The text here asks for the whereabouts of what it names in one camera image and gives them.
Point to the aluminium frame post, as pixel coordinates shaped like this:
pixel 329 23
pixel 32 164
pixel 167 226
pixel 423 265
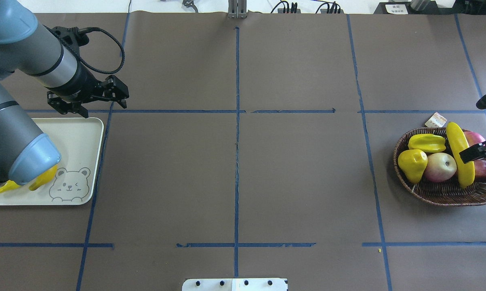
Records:
pixel 237 9

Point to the yellow star fruit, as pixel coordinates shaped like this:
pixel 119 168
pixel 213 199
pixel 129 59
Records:
pixel 428 143

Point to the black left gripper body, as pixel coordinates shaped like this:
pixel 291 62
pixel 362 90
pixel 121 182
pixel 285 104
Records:
pixel 82 84

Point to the cream bear tray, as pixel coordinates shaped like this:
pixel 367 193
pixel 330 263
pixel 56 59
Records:
pixel 79 141

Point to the yellow banana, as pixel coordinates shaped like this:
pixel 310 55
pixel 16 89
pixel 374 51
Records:
pixel 9 185
pixel 458 143
pixel 43 178

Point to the pale peach fruit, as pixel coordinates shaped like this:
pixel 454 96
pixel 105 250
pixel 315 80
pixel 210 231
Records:
pixel 440 167

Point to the white paper price tag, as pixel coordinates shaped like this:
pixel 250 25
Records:
pixel 436 121

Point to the brown wicker basket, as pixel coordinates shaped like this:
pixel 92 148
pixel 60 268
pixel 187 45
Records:
pixel 447 193

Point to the red pink apple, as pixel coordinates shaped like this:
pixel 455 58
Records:
pixel 473 138

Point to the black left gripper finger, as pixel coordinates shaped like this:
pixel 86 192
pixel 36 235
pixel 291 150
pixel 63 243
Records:
pixel 64 107
pixel 116 90

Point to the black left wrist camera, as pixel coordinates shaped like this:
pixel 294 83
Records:
pixel 72 37

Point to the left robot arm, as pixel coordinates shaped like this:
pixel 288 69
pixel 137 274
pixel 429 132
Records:
pixel 51 56

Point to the yellow lemon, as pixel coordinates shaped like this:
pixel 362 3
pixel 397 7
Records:
pixel 413 164

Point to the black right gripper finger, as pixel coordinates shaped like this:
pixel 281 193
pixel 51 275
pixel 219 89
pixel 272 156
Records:
pixel 475 152

